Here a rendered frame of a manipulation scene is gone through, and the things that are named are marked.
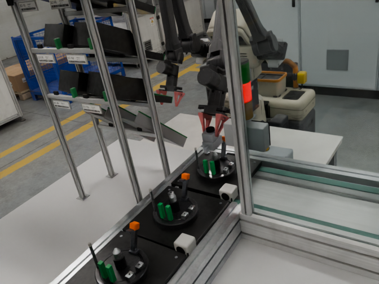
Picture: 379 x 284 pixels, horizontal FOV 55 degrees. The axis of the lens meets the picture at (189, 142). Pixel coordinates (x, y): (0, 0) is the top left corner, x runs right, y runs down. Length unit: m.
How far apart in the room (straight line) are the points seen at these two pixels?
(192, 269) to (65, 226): 0.61
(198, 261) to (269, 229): 0.24
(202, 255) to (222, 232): 0.10
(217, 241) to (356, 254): 0.36
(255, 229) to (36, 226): 0.81
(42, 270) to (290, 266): 0.76
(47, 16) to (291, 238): 10.34
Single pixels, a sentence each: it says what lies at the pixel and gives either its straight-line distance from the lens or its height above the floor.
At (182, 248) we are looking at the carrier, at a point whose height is 0.98.
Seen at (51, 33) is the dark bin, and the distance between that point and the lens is 1.33.
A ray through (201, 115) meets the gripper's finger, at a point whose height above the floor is 1.18.
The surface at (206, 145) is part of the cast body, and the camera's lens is 1.24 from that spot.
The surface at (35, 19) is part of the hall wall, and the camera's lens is 10.83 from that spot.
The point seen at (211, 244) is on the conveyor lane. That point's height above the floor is 0.96.
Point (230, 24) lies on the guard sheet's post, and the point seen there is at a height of 1.51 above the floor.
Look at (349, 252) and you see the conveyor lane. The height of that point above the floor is 0.93.
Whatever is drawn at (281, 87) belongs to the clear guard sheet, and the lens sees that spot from 0.88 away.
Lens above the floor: 1.67
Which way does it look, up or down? 27 degrees down
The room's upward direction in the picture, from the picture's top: 10 degrees counter-clockwise
